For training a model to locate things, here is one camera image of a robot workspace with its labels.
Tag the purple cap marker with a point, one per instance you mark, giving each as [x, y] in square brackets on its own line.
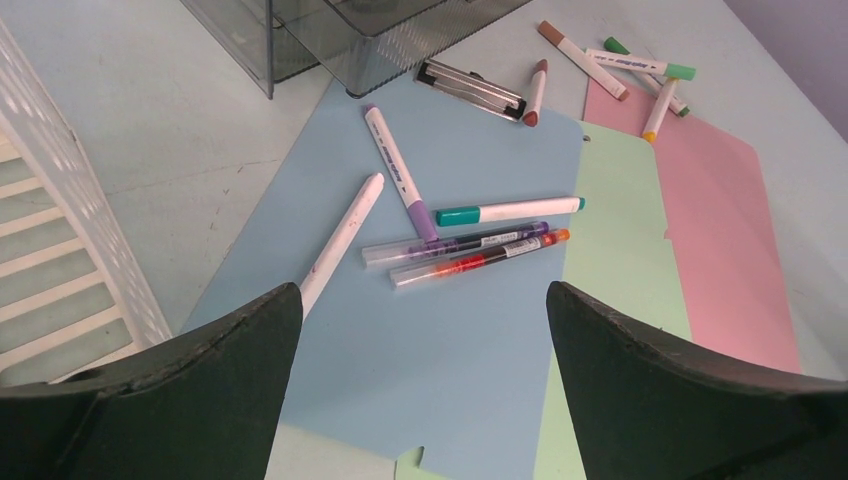
[400, 175]

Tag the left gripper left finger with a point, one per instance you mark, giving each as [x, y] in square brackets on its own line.
[203, 405]

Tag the light green cap marker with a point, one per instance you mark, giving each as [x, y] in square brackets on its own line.
[638, 64]

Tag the metal clipboard clip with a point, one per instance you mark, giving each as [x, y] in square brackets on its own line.
[473, 89]

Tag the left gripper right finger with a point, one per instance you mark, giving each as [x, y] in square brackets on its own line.
[646, 404]

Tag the teal cap marker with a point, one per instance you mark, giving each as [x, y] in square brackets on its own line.
[468, 215]

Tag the dark purple pen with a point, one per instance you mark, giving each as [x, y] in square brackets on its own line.
[412, 251]

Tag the orange cap marker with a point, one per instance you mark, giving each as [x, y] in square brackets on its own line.
[660, 107]

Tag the blue clipboard sheet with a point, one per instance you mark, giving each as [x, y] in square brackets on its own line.
[440, 138]

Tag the plain white marker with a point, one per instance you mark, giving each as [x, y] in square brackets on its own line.
[340, 240]

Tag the green clipboard sheet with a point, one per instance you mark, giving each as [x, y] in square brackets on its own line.
[463, 367]

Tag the orange red pen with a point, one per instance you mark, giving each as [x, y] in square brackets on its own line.
[401, 278]

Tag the brown cap marker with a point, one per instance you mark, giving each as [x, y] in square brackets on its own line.
[587, 64]

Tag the clear plastic drawer box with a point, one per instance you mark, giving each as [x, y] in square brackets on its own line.
[363, 44]

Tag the white plastic file rack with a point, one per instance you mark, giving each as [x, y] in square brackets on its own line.
[73, 296]

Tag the pink clipboard sheet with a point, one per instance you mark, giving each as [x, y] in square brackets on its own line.
[678, 233]

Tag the dark red cap marker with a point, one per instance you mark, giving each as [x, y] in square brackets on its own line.
[535, 96]

